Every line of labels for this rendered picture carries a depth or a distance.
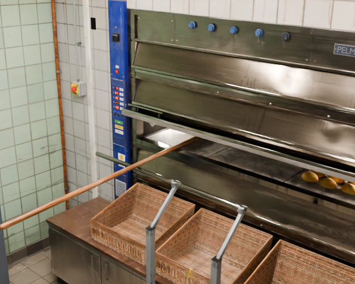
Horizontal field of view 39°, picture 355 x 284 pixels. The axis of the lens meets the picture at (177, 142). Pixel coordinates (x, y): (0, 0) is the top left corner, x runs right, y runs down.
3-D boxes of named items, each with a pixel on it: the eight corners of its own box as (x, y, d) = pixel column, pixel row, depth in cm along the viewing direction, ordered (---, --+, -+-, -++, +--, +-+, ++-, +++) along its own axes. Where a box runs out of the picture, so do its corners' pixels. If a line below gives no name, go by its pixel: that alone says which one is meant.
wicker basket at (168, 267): (200, 242, 346) (201, 206, 336) (271, 273, 312) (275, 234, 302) (152, 273, 311) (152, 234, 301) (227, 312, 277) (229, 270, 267)
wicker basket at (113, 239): (138, 213, 383) (137, 181, 373) (196, 239, 349) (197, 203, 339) (89, 239, 348) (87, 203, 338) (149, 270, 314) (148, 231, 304)
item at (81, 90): (78, 92, 398) (78, 80, 394) (86, 94, 392) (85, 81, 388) (71, 94, 393) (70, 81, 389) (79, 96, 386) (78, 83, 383)
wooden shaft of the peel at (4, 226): (1, 231, 241) (1, 226, 240) (-2, 230, 243) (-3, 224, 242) (203, 137, 369) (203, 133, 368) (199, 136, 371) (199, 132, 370)
